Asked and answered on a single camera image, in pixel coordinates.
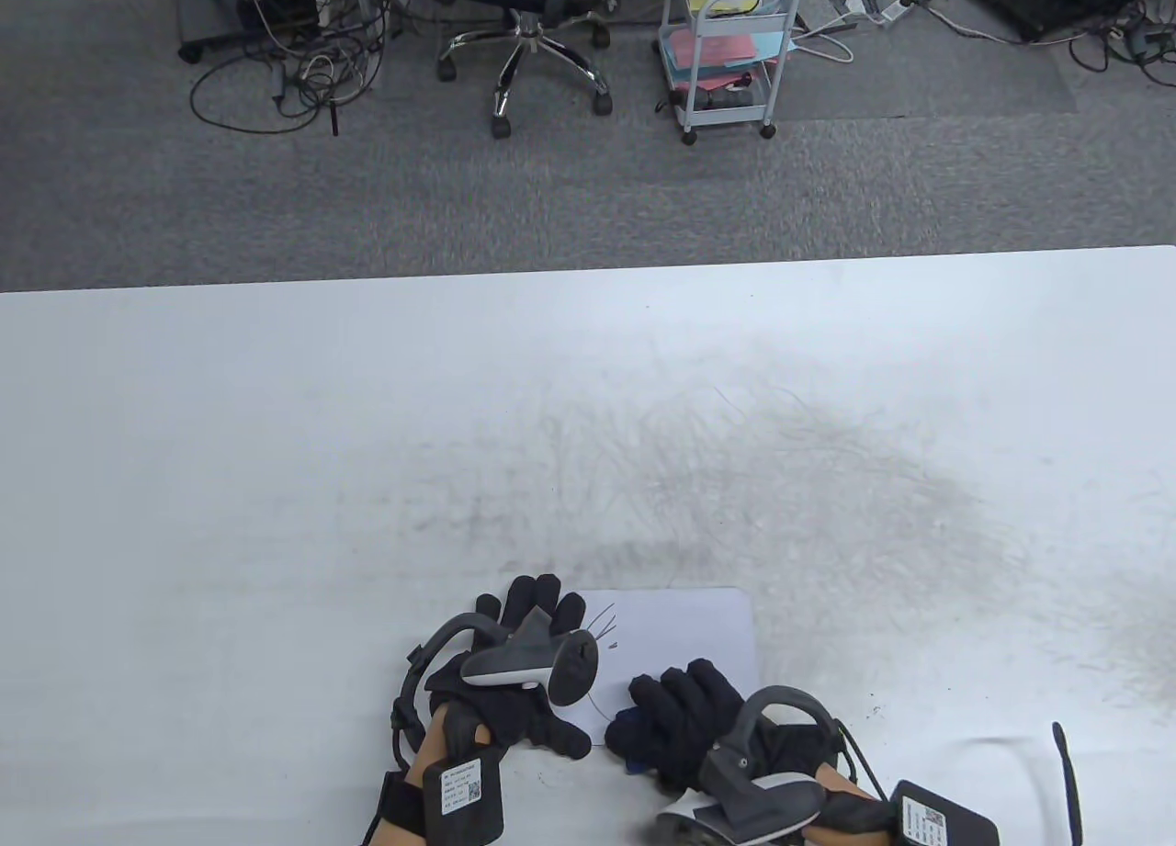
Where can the person's left hand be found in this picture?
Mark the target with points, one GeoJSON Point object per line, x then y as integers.
{"type": "Point", "coordinates": [514, 722]}

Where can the black labelled wrist box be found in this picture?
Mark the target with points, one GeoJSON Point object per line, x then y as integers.
{"type": "Point", "coordinates": [467, 793]}
{"type": "Point", "coordinates": [942, 820]}

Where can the white paper sheet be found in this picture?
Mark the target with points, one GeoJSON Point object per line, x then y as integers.
{"type": "Point", "coordinates": [680, 630]}

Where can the yellow papers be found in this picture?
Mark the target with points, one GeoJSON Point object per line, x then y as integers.
{"type": "Point", "coordinates": [721, 3]}

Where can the person's left thumb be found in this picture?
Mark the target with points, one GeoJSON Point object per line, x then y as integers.
{"type": "Point", "coordinates": [565, 740]}

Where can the white rolling cart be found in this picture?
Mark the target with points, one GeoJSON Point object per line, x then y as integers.
{"type": "Point", "coordinates": [735, 74]}

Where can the person's right forearm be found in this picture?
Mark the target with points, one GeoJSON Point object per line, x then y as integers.
{"type": "Point", "coordinates": [850, 805]}

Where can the person's left little finger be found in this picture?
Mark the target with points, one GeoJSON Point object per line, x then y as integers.
{"type": "Point", "coordinates": [487, 618]}

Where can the person's right hand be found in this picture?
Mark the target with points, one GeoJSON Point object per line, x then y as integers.
{"type": "Point", "coordinates": [689, 727]}

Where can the black office chair chrome base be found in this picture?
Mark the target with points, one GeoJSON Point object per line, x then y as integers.
{"type": "Point", "coordinates": [528, 19]}

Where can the black labelled right wrist box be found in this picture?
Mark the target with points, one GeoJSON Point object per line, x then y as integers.
{"type": "Point", "coordinates": [942, 820]}

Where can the grey controller on left glove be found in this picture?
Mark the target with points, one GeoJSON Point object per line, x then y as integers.
{"type": "Point", "coordinates": [514, 664]}

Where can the black items in cart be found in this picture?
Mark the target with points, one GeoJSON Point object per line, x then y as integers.
{"type": "Point", "coordinates": [730, 95]}

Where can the black labelled left wrist box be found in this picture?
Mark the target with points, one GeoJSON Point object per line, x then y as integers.
{"type": "Point", "coordinates": [467, 793]}

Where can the black wheeled equipment stand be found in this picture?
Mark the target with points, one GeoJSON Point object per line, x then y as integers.
{"type": "Point", "coordinates": [248, 1]}

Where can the person's right thumb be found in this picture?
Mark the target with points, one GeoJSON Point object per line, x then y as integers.
{"type": "Point", "coordinates": [627, 734]}

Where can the pink papers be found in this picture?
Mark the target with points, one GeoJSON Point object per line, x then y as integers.
{"type": "Point", "coordinates": [712, 49]}

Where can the person's left forearm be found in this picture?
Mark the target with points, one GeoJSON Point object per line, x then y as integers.
{"type": "Point", "coordinates": [432, 754]}

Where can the grey controller on glove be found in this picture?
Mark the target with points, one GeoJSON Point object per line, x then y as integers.
{"type": "Point", "coordinates": [753, 795]}
{"type": "Point", "coordinates": [514, 664]}

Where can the grey controller on right glove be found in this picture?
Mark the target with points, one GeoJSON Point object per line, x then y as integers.
{"type": "Point", "coordinates": [753, 795]}

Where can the blue pen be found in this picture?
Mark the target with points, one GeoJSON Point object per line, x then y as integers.
{"type": "Point", "coordinates": [634, 761]}

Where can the person's left middle finger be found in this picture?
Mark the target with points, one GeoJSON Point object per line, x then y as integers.
{"type": "Point", "coordinates": [546, 592]}

